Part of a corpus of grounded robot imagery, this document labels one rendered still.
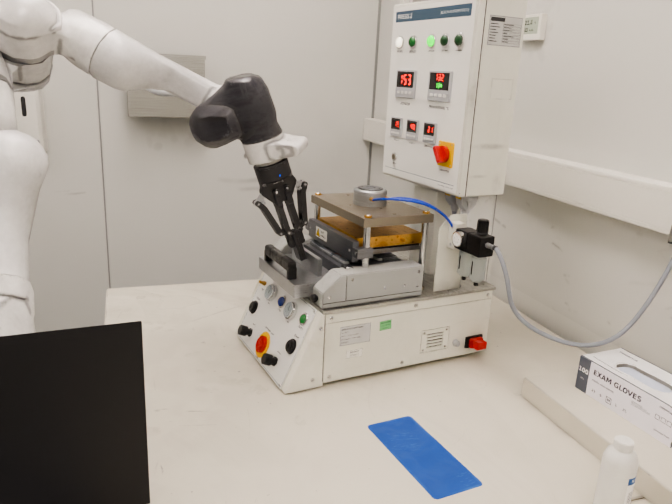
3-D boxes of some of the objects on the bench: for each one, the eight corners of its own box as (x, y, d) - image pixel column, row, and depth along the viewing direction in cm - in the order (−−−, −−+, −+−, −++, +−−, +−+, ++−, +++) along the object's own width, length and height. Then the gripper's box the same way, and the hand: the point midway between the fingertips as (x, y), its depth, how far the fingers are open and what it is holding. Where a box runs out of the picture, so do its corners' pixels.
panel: (237, 334, 153) (267, 268, 152) (281, 389, 127) (317, 310, 126) (230, 332, 152) (260, 265, 150) (273, 387, 126) (310, 307, 125)
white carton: (616, 378, 131) (622, 347, 129) (716, 435, 111) (725, 400, 109) (573, 386, 126) (579, 354, 124) (670, 448, 106) (678, 411, 104)
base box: (409, 306, 178) (414, 250, 174) (494, 360, 147) (503, 294, 142) (234, 333, 155) (234, 269, 150) (291, 404, 123) (293, 326, 118)
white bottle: (594, 529, 92) (611, 447, 88) (587, 507, 97) (602, 428, 93) (629, 534, 92) (647, 452, 87) (620, 512, 96) (637, 432, 92)
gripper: (290, 147, 133) (319, 242, 143) (236, 169, 129) (270, 265, 139) (303, 152, 127) (333, 251, 137) (247, 175, 123) (282, 275, 133)
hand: (297, 244), depth 136 cm, fingers closed, pressing on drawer
